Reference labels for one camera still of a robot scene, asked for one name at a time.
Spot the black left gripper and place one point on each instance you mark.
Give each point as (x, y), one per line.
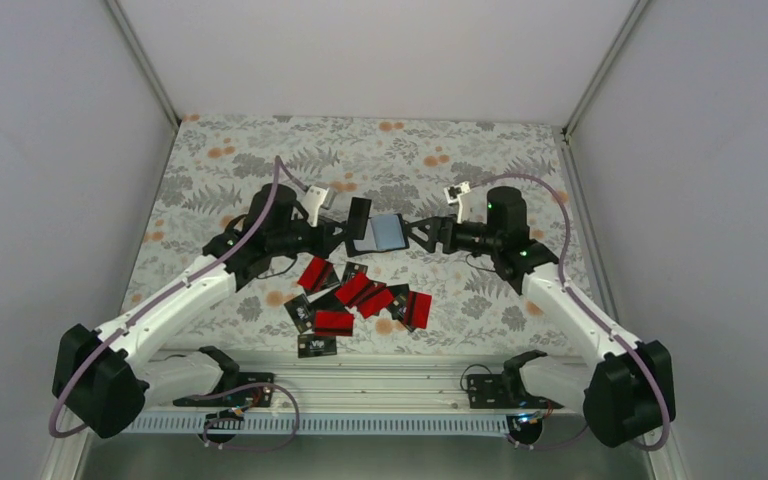
(334, 239)

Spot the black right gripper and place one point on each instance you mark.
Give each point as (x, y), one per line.
(435, 233)

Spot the black card holder wallet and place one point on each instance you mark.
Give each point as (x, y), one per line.
(384, 233)

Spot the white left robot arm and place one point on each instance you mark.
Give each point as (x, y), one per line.
(107, 376)

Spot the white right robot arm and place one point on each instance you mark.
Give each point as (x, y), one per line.
(624, 386)

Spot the small black card top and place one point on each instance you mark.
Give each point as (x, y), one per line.
(351, 270)

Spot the red card centre lower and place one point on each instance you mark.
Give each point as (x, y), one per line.
(374, 302)

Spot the red card right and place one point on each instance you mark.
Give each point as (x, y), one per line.
(416, 311)

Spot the red card bottom left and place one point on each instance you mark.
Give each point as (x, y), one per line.
(333, 323)

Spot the black VIP card bottom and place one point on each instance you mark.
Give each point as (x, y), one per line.
(312, 346)

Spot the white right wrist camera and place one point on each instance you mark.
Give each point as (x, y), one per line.
(459, 195)

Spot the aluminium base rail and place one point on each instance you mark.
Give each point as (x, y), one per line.
(353, 393)

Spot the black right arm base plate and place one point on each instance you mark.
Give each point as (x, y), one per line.
(489, 391)

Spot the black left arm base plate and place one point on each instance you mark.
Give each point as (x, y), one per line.
(222, 398)

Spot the aluminium corner post right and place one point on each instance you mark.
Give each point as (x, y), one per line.
(605, 66)

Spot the aluminium corner post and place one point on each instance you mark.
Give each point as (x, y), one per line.
(139, 54)
(605, 66)

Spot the aluminium corner post left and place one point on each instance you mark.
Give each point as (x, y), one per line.
(139, 54)

